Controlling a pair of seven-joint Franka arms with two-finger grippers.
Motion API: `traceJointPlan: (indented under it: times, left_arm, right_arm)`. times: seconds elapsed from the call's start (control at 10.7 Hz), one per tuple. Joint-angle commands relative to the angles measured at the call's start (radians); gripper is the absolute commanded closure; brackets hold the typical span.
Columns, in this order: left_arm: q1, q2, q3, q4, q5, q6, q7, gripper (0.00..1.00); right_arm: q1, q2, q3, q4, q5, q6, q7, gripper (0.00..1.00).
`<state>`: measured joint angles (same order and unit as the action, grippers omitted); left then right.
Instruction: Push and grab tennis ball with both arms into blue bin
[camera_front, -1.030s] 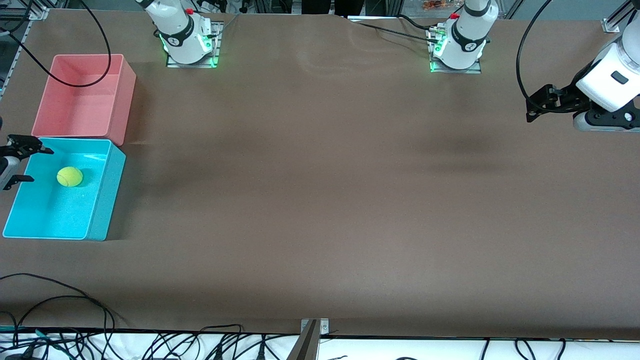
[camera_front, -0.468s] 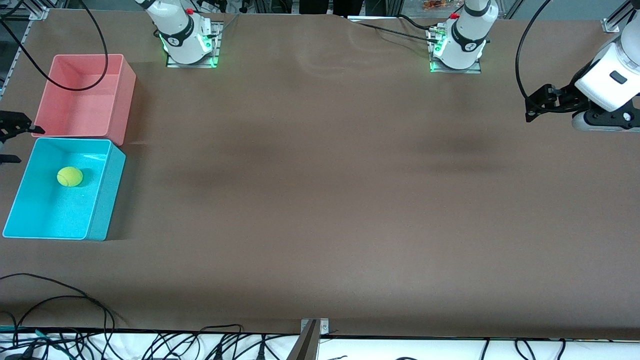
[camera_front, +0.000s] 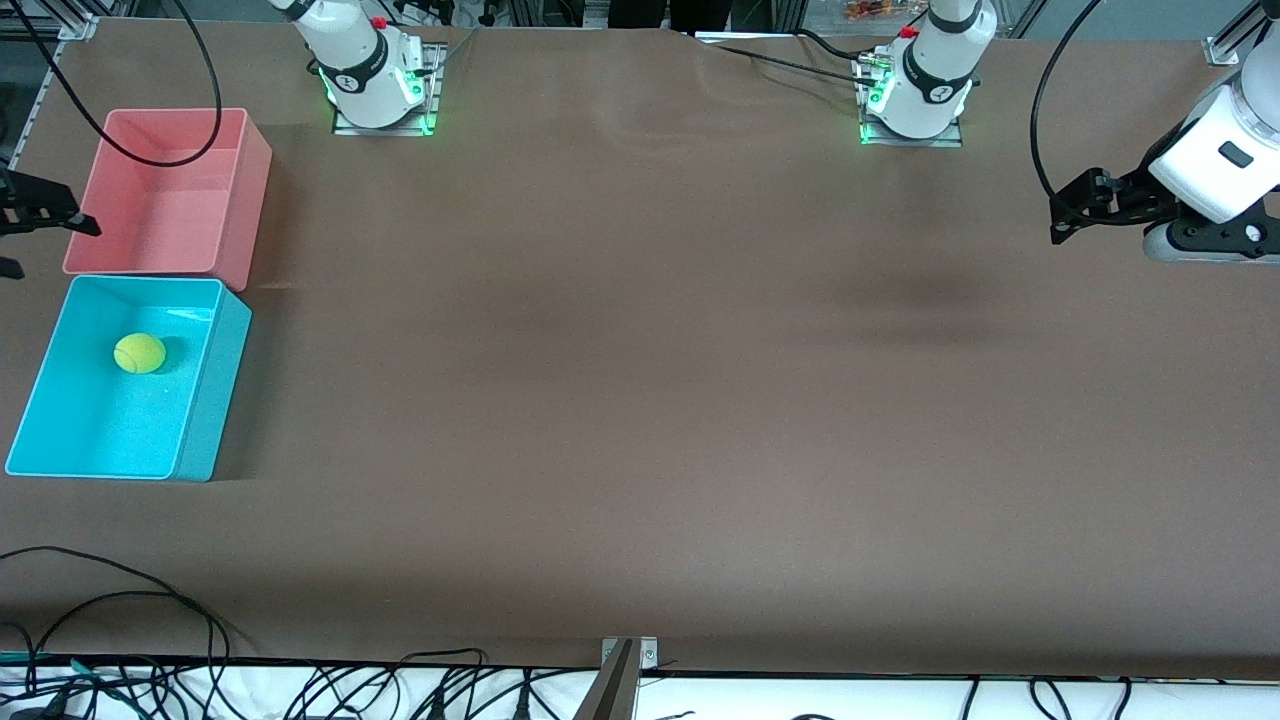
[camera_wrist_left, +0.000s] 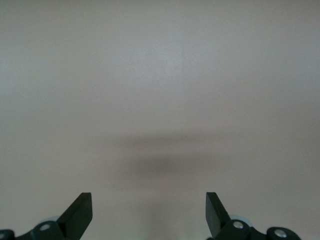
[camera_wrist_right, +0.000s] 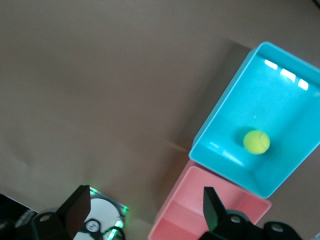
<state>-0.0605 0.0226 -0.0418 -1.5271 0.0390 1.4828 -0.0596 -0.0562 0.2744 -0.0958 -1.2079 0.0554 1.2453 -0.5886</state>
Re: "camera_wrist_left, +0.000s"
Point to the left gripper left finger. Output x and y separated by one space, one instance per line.
72 220

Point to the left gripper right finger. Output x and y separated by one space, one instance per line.
217 222

